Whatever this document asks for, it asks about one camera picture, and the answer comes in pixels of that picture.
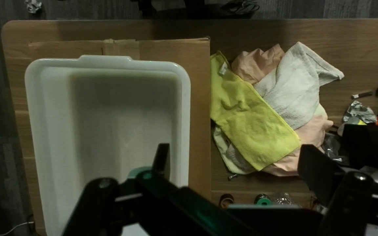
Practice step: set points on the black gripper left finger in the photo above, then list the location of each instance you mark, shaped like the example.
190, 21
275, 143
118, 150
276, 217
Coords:
111, 205

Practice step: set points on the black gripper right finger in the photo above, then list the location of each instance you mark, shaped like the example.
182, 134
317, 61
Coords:
351, 205

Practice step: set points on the white terry towel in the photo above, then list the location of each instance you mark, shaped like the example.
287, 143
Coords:
299, 83

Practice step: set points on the yellow-green cloth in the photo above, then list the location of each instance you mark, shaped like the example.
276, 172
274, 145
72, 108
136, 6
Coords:
250, 118

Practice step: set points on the peach cloth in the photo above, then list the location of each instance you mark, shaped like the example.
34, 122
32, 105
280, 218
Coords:
259, 61

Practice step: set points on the black box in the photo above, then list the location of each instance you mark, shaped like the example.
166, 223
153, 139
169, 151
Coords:
373, 146

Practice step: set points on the white plastic storage box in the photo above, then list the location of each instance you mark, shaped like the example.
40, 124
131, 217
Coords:
111, 113

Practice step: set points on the green bottle cap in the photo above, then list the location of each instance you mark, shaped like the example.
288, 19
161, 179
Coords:
263, 200

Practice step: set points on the crumpled plastic bottle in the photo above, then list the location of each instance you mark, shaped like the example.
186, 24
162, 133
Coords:
358, 116

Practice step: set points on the marker pen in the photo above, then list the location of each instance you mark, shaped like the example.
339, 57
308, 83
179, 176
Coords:
362, 93

